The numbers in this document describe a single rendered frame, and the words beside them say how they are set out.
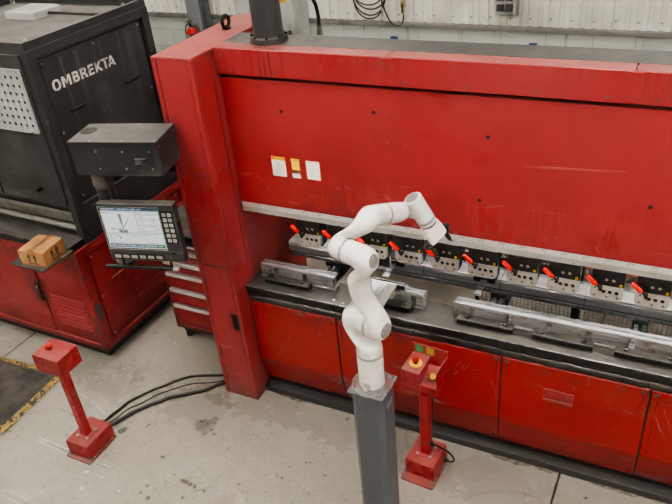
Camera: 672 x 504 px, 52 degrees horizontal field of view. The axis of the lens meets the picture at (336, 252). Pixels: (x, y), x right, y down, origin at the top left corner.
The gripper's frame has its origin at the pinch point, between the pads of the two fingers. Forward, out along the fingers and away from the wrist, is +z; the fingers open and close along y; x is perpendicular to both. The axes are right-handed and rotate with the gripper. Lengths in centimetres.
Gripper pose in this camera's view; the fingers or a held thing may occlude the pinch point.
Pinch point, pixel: (442, 245)
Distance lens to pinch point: 324.8
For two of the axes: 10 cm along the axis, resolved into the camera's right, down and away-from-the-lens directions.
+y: -6.9, 7.0, -2.0
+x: 5.2, 2.7, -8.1
